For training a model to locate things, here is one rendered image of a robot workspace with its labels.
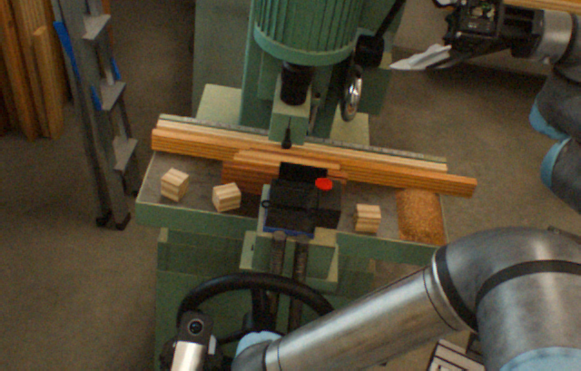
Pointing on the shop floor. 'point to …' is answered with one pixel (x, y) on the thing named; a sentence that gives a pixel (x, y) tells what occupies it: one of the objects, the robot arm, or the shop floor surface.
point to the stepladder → (96, 95)
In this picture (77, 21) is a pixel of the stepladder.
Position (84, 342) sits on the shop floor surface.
